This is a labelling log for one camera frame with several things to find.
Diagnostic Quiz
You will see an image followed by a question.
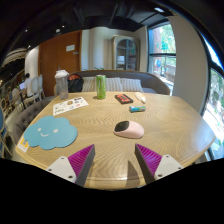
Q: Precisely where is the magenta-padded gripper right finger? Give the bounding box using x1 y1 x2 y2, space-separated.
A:
134 143 185 185

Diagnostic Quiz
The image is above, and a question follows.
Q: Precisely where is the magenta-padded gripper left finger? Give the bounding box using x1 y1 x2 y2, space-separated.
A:
45 143 96 188

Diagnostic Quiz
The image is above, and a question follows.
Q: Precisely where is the pink and black computer mouse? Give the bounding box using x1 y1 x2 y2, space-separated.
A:
113 120 145 140

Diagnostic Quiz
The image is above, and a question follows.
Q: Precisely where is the blue cloud-shaped mouse pad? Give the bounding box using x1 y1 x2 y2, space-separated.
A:
23 115 79 151

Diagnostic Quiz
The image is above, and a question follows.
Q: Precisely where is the yellow and white card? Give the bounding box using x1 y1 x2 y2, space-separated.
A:
16 135 30 154

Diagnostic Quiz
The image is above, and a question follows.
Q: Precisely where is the small teal packet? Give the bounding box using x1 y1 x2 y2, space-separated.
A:
128 105 147 113

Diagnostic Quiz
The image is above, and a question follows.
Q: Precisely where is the white sticker sheet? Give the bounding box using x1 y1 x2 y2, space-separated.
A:
52 96 90 117

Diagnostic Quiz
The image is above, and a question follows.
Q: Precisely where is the grey tufted armchair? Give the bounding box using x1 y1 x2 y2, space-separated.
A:
4 99 51 144

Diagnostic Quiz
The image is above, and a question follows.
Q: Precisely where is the black and red box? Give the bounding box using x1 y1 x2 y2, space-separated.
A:
114 93 134 105

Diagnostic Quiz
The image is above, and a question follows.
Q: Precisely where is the clear shaker bottle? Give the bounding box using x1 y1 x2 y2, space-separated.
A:
54 69 70 101

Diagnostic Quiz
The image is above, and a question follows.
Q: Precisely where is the black and orange backpack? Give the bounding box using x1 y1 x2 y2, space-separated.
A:
67 73 85 94

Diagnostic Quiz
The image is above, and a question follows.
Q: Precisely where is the striped cushion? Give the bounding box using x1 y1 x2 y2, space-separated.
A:
105 77 124 93
81 76 98 93
121 77 145 93

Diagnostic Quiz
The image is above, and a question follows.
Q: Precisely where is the grey-brown sofa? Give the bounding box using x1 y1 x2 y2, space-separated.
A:
68 69 172 96

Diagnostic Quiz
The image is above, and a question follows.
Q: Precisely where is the green drink can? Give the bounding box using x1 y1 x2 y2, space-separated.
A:
95 74 108 100

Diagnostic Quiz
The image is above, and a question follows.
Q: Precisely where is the black-framed window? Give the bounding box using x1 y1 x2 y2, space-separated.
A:
199 33 224 161
147 21 178 96

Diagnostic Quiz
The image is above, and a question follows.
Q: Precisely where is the group of white chairs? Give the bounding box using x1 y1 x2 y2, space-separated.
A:
19 73 46 106

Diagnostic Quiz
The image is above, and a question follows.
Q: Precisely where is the person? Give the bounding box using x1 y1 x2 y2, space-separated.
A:
20 72 34 98

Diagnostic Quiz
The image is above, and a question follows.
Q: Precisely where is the brown wooden door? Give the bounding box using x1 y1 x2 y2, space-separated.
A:
39 30 83 98

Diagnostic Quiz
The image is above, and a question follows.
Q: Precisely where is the arched glass-door cabinet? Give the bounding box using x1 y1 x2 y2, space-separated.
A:
111 34 141 72

